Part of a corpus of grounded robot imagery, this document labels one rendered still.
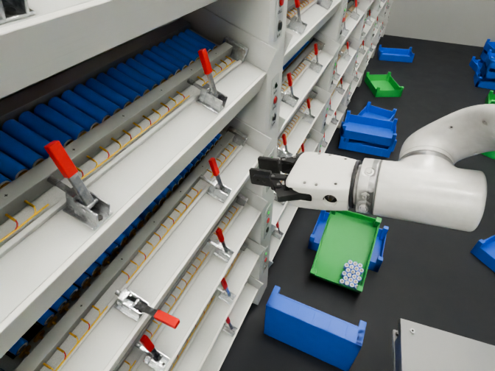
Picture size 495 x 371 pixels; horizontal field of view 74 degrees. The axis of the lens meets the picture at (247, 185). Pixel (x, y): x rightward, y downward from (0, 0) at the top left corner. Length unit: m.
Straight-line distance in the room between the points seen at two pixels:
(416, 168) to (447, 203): 0.06
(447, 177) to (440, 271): 1.14
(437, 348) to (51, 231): 0.88
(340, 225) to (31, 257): 1.26
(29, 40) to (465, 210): 0.48
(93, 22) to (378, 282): 1.35
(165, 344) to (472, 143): 0.62
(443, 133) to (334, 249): 0.97
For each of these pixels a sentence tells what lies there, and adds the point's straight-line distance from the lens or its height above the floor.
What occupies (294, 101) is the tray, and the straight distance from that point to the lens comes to 0.98.
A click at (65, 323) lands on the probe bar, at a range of 0.51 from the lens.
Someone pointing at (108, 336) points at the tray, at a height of 0.72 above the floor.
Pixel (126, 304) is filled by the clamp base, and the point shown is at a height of 0.74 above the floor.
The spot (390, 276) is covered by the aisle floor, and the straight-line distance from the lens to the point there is 1.52.
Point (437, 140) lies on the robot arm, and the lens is 0.56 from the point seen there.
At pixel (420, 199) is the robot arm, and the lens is 0.49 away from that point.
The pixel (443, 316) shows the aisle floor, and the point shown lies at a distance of 1.50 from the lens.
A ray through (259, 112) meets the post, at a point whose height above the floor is 0.82.
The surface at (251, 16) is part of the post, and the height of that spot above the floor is 1.01.
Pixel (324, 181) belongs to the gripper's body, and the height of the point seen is 0.85.
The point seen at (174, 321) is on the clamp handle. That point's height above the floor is 0.74.
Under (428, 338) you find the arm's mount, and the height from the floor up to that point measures 0.35.
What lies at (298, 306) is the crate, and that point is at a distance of 1.12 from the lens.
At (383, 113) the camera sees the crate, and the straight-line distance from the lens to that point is 2.56.
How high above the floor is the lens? 1.17
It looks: 41 degrees down
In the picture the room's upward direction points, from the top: straight up
